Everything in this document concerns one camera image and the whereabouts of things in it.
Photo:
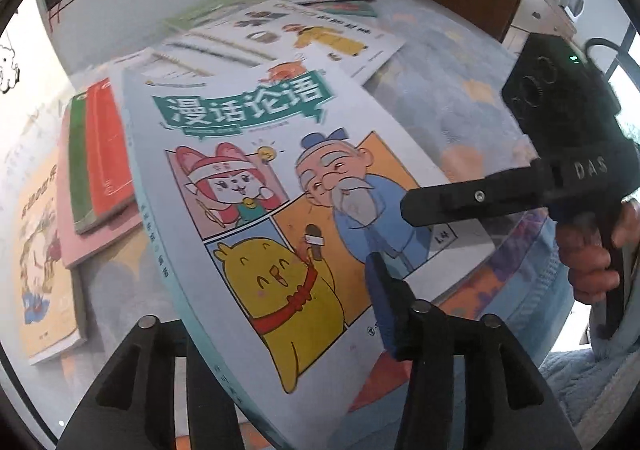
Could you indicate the yellow picture book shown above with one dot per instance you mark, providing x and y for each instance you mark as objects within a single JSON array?
[{"x": 47, "y": 280}]

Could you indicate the red book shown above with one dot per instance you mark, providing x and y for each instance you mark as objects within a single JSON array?
[{"x": 107, "y": 154}]

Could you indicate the pink book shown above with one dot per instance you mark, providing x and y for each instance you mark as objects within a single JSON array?
[{"x": 70, "y": 240}]

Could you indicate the person's blue clothing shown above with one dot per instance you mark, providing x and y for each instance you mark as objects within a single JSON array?
[{"x": 590, "y": 370}]

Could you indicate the dark green book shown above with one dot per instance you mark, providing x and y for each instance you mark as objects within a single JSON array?
[{"x": 80, "y": 164}]

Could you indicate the light green picture book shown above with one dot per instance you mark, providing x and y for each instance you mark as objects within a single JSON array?
[{"x": 200, "y": 14}]

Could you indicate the white comic cover book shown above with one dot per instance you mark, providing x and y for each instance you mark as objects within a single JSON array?
[{"x": 240, "y": 139}]

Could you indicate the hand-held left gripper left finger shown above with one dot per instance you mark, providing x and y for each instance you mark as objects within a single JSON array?
[{"x": 205, "y": 395}]

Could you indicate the white lined cover book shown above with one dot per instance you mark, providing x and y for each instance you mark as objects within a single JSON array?
[{"x": 210, "y": 49}]

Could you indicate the white drawer unit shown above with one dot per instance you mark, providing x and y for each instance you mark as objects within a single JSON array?
[{"x": 535, "y": 9}]

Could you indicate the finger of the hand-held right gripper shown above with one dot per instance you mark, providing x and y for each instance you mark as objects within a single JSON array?
[{"x": 475, "y": 197}]

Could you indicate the white book yellow figure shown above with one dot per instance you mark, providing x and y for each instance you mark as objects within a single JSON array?
[{"x": 370, "y": 47}]

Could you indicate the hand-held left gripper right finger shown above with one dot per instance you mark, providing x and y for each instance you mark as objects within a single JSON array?
[{"x": 387, "y": 310}]

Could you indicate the person's right hand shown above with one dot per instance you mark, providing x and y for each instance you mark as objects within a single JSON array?
[{"x": 582, "y": 260}]

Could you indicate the black line wall decals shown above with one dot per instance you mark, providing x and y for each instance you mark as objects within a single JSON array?
[{"x": 7, "y": 72}]

